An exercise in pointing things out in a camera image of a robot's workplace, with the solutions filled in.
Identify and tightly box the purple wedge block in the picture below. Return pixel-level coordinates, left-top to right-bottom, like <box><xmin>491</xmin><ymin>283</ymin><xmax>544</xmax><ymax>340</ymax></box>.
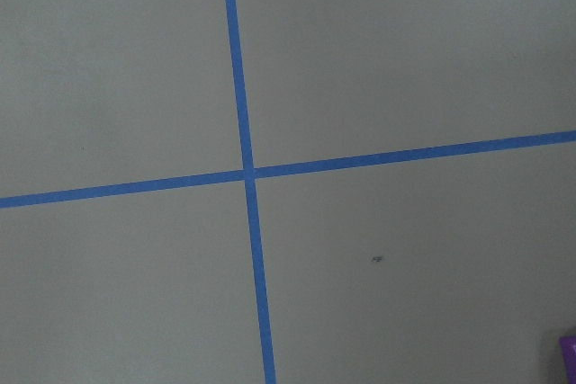
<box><xmin>559</xmin><ymin>335</ymin><xmax>576</xmax><ymax>384</ymax></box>

